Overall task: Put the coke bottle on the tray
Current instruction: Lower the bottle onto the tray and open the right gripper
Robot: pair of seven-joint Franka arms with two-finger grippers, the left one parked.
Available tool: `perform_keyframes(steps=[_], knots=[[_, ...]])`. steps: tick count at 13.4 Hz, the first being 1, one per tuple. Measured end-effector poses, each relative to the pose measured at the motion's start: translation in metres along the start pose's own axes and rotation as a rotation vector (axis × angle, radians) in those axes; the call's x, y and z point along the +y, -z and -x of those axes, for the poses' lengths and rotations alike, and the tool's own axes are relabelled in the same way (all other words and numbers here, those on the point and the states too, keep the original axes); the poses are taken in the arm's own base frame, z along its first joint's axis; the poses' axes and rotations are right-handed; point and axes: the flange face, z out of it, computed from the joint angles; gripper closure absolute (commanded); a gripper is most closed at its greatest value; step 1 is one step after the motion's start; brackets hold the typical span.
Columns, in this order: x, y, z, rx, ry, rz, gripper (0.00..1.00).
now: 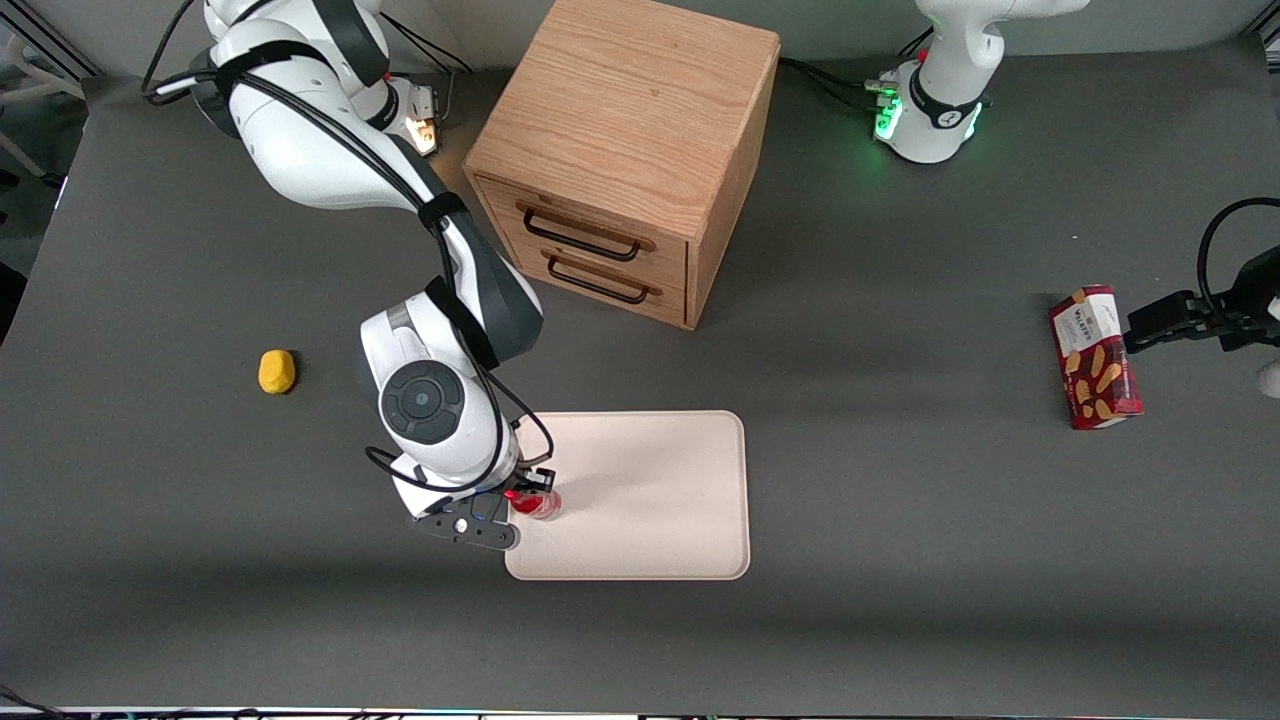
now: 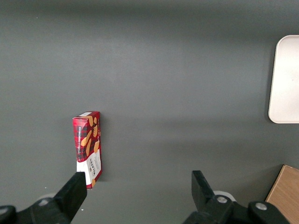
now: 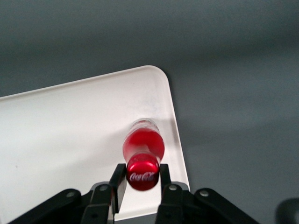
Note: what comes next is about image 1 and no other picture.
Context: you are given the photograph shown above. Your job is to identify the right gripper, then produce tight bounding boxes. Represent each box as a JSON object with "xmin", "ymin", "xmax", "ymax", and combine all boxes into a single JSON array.
[{"xmin": 390, "ymin": 462, "xmax": 557, "ymax": 519}]

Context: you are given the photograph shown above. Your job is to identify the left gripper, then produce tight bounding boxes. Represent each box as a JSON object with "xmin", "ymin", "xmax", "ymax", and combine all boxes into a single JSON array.
[{"xmin": 1124, "ymin": 246, "xmax": 1280, "ymax": 355}]

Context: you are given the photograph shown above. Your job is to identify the red coke bottle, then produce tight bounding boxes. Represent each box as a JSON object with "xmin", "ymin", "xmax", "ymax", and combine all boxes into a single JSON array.
[{"xmin": 505, "ymin": 486, "xmax": 563, "ymax": 522}]

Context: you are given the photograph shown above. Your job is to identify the beige rectangular tray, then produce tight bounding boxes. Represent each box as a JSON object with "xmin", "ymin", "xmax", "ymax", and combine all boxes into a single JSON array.
[{"xmin": 505, "ymin": 410, "xmax": 751, "ymax": 582}]

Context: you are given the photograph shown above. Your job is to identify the red biscuit box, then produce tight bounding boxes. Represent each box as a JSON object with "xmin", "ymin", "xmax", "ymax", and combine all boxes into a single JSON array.
[{"xmin": 1048, "ymin": 285, "xmax": 1146, "ymax": 431}]

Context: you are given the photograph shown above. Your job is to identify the wooden drawer front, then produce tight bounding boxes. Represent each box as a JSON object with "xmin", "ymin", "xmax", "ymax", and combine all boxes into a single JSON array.
[
  {"xmin": 476, "ymin": 174, "xmax": 690, "ymax": 289},
  {"xmin": 510, "ymin": 228, "xmax": 690, "ymax": 328}
]

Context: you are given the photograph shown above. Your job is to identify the wooden drawer cabinet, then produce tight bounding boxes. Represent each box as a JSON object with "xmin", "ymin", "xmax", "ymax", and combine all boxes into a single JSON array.
[{"xmin": 463, "ymin": 0, "xmax": 781, "ymax": 331}]

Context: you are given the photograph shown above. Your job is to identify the white tube stand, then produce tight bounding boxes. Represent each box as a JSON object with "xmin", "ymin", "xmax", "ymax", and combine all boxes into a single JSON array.
[{"xmin": 0, "ymin": 35, "xmax": 89, "ymax": 179}]

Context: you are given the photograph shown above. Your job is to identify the black looped camera cable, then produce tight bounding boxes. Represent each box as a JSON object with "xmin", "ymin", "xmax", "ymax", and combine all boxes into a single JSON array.
[{"xmin": 1196, "ymin": 197, "xmax": 1280, "ymax": 323}]

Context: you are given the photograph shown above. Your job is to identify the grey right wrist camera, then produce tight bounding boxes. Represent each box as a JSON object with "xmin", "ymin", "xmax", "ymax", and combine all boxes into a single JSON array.
[{"xmin": 405, "ymin": 489, "xmax": 523, "ymax": 554}]

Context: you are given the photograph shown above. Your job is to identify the black drawer handle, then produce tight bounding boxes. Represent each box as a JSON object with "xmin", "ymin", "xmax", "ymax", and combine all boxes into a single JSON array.
[
  {"xmin": 516, "ymin": 200, "xmax": 659, "ymax": 264},
  {"xmin": 540, "ymin": 249, "xmax": 664, "ymax": 306}
]

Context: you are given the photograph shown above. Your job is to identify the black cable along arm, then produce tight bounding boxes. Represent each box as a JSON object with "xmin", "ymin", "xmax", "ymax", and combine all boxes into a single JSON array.
[{"xmin": 140, "ymin": 0, "xmax": 557, "ymax": 497}]

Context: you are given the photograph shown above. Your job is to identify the black left base cables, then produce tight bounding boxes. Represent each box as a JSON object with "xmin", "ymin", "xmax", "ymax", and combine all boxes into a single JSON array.
[{"xmin": 777, "ymin": 28, "xmax": 935, "ymax": 114}]

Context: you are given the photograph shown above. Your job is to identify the black base cables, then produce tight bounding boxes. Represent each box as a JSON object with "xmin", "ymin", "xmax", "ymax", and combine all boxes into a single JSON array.
[
  {"xmin": 777, "ymin": 28, "xmax": 935, "ymax": 114},
  {"xmin": 380, "ymin": 14, "xmax": 482, "ymax": 81}
]

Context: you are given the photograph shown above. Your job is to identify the black right base cables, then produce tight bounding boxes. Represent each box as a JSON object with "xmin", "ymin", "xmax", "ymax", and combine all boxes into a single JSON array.
[{"xmin": 380, "ymin": 14, "xmax": 482, "ymax": 81}]

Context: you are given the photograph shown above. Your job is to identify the black cable at table edge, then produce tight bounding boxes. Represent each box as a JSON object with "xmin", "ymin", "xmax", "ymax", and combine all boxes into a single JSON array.
[{"xmin": 0, "ymin": 684, "xmax": 63, "ymax": 720}]

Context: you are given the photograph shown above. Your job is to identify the dark metal frame rail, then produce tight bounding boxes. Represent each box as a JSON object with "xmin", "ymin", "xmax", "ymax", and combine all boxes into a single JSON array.
[{"xmin": 0, "ymin": 0, "xmax": 103, "ymax": 81}]

